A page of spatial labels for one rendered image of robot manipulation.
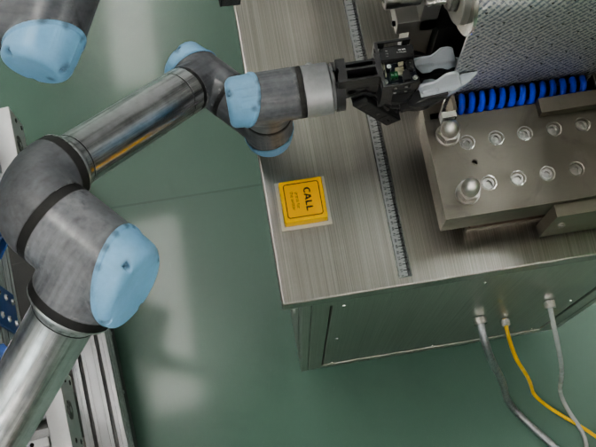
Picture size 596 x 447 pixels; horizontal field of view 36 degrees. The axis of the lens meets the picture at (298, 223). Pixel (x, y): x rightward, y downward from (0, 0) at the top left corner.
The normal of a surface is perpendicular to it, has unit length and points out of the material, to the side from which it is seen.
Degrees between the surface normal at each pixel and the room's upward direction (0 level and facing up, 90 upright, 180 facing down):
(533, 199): 0
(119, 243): 28
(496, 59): 90
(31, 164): 33
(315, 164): 0
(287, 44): 0
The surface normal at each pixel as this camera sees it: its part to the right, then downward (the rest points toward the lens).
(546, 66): 0.16, 0.94
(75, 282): -0.34, 0.24
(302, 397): 0.00, -0.29
